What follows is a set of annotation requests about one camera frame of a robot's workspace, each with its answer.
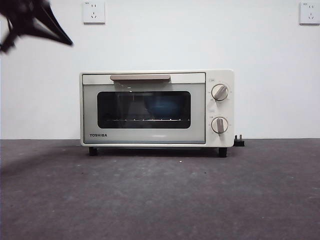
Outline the metal oven wire rack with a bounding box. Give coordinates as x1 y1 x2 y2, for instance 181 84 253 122
106 117 182 123

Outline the cream Toshiba toaster oven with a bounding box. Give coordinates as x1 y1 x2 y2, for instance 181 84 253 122
79 69 235 149

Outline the blue bowl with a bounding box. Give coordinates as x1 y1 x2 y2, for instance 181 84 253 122
143 98 182 119

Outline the black power plug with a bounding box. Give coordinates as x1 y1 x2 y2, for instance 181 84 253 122
233 134 246 147

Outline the glass-window oven door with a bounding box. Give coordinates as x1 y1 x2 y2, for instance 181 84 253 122
81 72 207 145

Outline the beige oven door handle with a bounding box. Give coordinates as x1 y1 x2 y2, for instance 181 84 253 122
110 74 171 82

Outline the beige oven control knob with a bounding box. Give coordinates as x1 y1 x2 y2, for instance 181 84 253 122
211 84 229 102
211 116 229 134

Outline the white wall socket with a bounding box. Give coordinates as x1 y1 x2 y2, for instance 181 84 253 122
83 0 106 25
299 1 320 26

